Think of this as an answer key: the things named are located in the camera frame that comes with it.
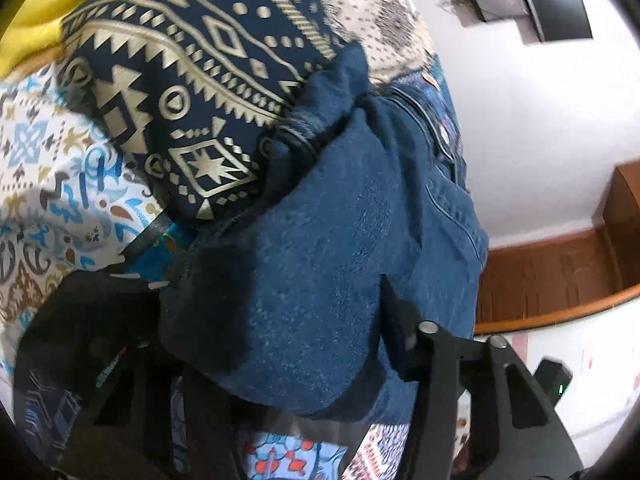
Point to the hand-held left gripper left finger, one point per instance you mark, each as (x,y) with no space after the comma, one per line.
(100,320)

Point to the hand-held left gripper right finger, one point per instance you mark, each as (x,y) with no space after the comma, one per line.
(402,345)

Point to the blue denim jacket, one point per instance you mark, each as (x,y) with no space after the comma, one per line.
(325,235)

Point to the white heart-print sliding door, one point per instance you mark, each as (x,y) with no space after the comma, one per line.
(600,365)

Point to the wooden door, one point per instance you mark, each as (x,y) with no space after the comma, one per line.
(550,280)

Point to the wooden wardrobe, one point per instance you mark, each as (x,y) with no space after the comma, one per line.
(625,195)

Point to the patchwork patterned bedspread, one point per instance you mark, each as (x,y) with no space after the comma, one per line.
(175,85)

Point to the yellow cartoon blanket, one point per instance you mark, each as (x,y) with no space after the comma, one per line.
(40,25)

